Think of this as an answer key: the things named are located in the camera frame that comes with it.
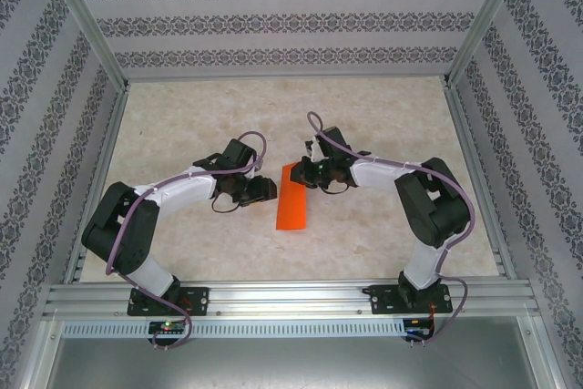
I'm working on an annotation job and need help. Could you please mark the orange paper sheet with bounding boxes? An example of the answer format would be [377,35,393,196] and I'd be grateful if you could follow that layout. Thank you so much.
[275,161,310,231]

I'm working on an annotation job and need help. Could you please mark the left controller board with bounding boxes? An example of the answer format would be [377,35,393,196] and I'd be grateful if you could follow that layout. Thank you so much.
[148,320,187,336]

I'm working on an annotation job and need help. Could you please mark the controller board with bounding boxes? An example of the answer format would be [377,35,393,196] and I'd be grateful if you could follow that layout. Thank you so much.
[404,318,434,340]
[148,320,187,336]

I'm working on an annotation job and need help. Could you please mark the grey metal shelf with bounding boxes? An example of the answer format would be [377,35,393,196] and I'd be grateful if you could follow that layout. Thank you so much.
[45,338,561,389]

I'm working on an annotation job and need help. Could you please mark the right controller board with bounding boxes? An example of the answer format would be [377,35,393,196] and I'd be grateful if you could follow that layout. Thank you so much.
[404,318,434,340]

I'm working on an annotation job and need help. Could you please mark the aluminium mounting rail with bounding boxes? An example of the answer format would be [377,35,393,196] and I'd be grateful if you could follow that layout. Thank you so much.
[43,282,541,317]

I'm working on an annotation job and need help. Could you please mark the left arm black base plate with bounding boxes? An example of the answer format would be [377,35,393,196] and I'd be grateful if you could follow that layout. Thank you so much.
[127,287,210,317]

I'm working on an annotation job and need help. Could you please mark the slotted grey cable duct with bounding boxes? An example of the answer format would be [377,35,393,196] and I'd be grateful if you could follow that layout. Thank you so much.
[61,318,406,340]

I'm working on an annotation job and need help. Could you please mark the right aluminium side rail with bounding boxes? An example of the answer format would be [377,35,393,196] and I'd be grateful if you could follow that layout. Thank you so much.
[444,81,518,281]

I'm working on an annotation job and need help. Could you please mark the aluminium side rail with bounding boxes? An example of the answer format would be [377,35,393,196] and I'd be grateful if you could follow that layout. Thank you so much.
[62,83,133,284]
[444,81,518,281]

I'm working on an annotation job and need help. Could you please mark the left aluminium side rail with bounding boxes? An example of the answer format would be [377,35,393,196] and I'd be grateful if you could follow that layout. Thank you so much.
[62,83,133,284]

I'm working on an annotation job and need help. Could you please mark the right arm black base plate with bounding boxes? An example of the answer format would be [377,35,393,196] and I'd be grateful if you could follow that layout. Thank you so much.
[369,283,455,316]

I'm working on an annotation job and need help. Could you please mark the right aluminium frame post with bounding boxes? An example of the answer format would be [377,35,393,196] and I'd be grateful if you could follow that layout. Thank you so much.
[444,0,534,89]

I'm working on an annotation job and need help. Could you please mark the aluminium frame post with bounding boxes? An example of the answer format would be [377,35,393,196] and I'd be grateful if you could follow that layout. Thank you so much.
[38,0,131,94]
[444,0,534,89]

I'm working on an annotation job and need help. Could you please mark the left aluminium frame post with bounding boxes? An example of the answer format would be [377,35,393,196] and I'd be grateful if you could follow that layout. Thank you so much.
[38,0,131,94]

